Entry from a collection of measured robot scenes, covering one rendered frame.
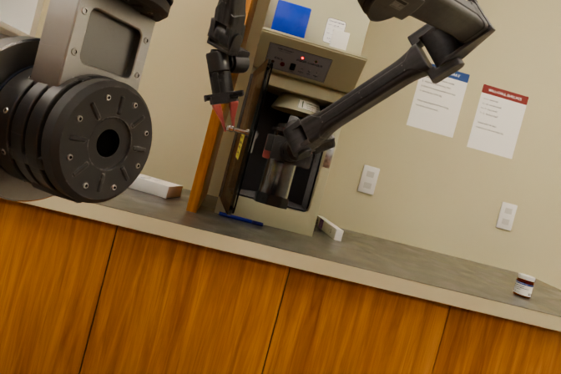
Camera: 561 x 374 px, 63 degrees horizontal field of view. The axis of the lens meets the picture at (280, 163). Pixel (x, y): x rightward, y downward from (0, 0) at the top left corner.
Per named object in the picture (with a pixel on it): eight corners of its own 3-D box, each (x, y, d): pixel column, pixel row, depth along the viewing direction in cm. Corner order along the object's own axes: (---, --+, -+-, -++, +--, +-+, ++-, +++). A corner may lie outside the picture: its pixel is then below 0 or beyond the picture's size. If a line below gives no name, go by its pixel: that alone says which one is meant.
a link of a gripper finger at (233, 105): (214, 133, 124) (208, 98, 123) (240, 128, 125) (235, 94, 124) (215, 133, 117) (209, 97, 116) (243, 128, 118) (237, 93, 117)
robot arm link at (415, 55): (434, 16, 92) (461, 60, 89) (442, 23, 96) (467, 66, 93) (275, 125, 112) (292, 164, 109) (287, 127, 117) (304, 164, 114)
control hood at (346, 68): (251, 66, 143) (260, 35, 143) (351, 94, 146) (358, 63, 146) (253, 59, 131) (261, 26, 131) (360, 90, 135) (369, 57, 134)
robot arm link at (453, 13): (482, -6, 91) (508, 35, 88) (424, 37, 99) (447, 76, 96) (369, -92, 57) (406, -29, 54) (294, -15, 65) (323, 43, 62)
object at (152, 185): (138, 184, 160) (141, 173, 160) (180, 196, 158) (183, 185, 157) (120, 185, 148) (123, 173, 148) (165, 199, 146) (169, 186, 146)
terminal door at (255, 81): (222, 199, 142) (255, 73, 142) (230, 216, 112) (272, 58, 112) (219, 198, 142) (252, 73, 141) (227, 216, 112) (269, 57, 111)
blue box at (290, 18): (268, 37, 142) (275, 8, 142) (299, 46, 143) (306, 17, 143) (270, 28, 132) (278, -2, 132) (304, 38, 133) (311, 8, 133)
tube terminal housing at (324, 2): (217, 202, 169) (270, -3, 167) (301, 223, 172) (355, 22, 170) (213, 212, 144) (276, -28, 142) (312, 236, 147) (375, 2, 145)
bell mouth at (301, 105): (269, 108, 163) (273, 93, 163) (316, 121, 164) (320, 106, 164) (272, 103, 145) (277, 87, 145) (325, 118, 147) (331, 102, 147)
